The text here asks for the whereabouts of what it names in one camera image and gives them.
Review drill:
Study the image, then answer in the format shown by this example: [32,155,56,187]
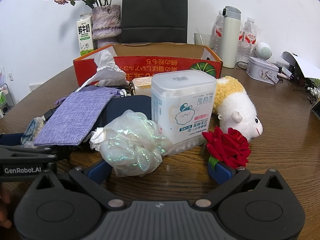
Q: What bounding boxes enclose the white paper sheet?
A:
[280,51,320,79]

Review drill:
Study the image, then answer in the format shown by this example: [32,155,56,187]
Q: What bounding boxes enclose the wooden desktop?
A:
[0,54,320,240]

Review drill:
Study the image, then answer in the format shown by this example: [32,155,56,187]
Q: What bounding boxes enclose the dark flat device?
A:
[310,102,320,119]

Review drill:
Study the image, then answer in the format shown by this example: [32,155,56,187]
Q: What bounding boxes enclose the person's left hand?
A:
[0,184,12,229]

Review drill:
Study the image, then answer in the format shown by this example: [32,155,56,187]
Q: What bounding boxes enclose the tangled black cables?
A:
[292,80,320,104]

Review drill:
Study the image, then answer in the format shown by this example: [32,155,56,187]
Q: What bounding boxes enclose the white tin box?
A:
[246,56,280,85]

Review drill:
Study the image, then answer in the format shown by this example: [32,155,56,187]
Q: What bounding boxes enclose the red fabric rose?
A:
[202,126,252,173]

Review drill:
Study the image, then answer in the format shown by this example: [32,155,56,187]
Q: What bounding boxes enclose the white cloth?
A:
[81,49,127,88]

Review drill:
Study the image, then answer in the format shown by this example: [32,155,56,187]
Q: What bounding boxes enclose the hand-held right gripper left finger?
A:
[30,159,125,208]

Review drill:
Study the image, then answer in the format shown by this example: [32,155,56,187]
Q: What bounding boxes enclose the milk carton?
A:
[76,13,95,57]

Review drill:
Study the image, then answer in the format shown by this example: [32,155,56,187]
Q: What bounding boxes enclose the crumpled white tissue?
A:
[89,127,110,152]

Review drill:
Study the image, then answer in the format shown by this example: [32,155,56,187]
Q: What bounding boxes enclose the white thermos bottle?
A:
[222,6,242,68]

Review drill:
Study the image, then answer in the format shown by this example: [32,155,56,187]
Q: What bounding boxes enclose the white round speaker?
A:
[254,42,272,61]

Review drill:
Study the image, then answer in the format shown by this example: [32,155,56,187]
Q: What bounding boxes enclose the small beige box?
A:
[132,77,153,97]

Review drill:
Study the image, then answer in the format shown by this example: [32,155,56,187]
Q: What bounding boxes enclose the iridescent sheer fabric bundle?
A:
[99,109,174,178]

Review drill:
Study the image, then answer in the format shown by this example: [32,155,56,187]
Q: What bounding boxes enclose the white and yellow plush toy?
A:
[212,76,263,140]

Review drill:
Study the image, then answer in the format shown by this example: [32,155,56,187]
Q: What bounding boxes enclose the navy zip case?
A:
[82,94,153,142]

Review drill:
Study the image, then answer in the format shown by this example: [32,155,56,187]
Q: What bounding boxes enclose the purple marbled vase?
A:
[92,5,122,49]

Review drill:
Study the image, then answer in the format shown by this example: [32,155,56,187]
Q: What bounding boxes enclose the clear wrapper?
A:
[21,117,45,148]

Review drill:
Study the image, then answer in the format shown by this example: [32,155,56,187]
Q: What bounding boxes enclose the purple fabric pouch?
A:
[34,85,120,147]

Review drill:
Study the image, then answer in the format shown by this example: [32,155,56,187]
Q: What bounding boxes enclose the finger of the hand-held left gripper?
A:
[0,146,72,165]
[0,133,26,147]

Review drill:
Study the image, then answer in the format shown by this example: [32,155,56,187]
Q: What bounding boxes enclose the black paper bag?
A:
[119,0,188,44]

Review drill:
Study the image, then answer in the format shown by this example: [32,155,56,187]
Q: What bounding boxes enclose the clear plastic bag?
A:
[213,10,225,55]

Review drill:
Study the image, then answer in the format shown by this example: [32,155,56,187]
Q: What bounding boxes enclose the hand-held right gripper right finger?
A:
[194,161,285,208]

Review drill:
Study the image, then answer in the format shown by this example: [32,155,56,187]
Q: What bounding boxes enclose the cotton swab box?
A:
[151,70,217,155]

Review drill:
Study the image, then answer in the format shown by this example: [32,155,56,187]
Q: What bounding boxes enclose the white storage rack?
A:
[0,67,15,118]

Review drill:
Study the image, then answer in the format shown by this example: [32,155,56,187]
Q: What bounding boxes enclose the clear glass cup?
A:
[194,29,217,54]

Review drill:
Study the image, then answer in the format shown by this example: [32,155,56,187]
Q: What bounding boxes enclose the orange cardboard box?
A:
[73,43,223,87]

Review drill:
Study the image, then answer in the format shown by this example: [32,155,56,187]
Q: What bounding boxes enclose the plastic water bottle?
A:
[237,17,258,64]

